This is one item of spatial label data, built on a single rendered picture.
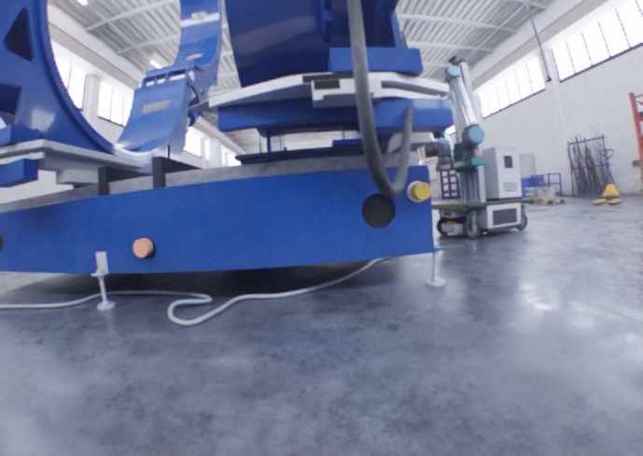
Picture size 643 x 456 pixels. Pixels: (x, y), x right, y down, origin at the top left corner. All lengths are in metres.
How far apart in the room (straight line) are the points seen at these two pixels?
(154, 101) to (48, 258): 2.59
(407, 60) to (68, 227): 1.78
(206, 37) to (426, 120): 5.14
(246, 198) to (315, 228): 0.32
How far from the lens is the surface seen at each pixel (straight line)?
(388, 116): 1.06
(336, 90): 1.01
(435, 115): 1.12
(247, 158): 1.36
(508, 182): 3.19
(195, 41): 5.94
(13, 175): 1.76
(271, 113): 1.16
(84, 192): 1.80
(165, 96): 3.99
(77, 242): 1.80
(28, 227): 2.14
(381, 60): 1.10
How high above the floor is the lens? 0.43
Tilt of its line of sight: 2 degrees down
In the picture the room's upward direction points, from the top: 5 degrees counter-clockwise
